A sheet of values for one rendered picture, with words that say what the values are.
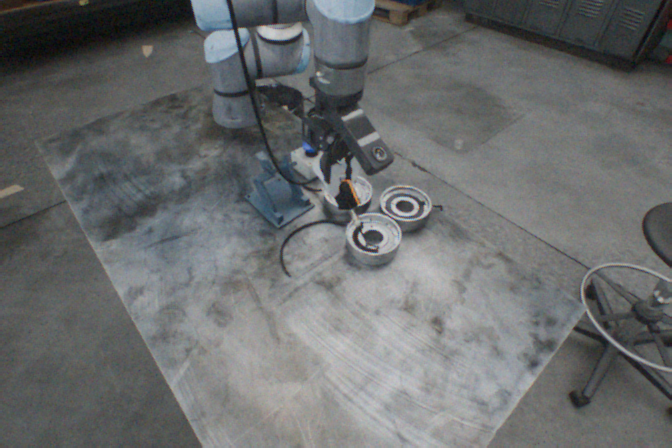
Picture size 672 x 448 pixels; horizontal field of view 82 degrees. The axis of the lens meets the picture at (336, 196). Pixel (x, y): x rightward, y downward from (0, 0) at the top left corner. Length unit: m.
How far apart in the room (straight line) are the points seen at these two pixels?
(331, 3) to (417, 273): 0.48
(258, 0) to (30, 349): 1.61
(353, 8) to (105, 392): 1.49
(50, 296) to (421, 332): 1.65
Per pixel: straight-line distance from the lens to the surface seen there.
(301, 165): 0.92
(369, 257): 0.72
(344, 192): 0.68
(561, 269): 2.00
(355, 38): 0.53
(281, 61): 1.08
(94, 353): 1.78
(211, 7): 0.59
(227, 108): 1.12
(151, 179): 1.02
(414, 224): 0.80
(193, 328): 0.72
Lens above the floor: 1.40
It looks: 43 degrees down
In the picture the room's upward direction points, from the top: straight up
